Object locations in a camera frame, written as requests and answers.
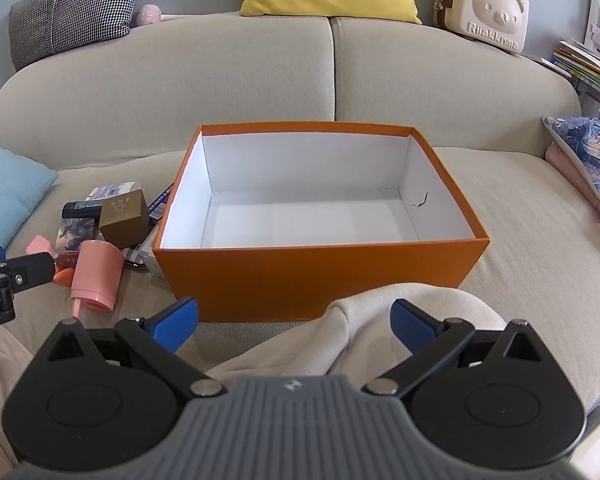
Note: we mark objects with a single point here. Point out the blue flat box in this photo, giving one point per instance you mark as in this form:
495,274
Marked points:
157,207

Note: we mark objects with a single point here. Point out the gold square box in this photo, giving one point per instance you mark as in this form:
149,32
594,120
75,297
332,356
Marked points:
125,220

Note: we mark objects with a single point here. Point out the houndstooth pillow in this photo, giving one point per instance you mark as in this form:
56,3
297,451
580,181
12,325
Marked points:
70,15

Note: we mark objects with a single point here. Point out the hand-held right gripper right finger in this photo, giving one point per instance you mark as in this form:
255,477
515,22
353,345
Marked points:
412,327

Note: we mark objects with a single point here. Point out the pink plush toy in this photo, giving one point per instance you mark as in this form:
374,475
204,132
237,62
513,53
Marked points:
147,14

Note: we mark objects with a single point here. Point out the pink pump bottle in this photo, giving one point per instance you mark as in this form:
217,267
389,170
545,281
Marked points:
40,245

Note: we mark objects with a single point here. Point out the white tube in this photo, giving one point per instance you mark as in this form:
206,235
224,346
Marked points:
110,192

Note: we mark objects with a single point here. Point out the dark picture box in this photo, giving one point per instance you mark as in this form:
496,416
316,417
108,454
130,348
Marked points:
75,240

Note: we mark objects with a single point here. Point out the light blue pillow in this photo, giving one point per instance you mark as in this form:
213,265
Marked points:
10,190

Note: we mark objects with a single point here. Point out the beige knit clothing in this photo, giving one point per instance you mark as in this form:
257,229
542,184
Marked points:
380,310

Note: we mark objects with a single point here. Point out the printed figure cushion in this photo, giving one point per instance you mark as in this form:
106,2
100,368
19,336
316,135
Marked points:
590,150

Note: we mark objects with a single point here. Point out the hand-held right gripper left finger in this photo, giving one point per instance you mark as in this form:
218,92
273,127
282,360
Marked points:
172,324

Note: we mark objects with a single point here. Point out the orange cardboard box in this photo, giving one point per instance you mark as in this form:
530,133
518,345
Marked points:
305,280

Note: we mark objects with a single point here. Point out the cream bear suitcase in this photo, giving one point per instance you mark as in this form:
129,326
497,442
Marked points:
485,10

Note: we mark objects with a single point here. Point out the beige fabric sofa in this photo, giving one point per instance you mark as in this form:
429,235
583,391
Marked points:
380,70

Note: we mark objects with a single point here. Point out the black tube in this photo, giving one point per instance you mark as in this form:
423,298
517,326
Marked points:
80,209

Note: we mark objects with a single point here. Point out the stack of books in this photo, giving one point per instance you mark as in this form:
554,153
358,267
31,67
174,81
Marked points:
585,67

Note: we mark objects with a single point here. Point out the pink cushion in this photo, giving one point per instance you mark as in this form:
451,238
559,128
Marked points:
570,175

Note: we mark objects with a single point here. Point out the large pink bottle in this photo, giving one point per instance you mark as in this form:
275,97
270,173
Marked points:
97,270

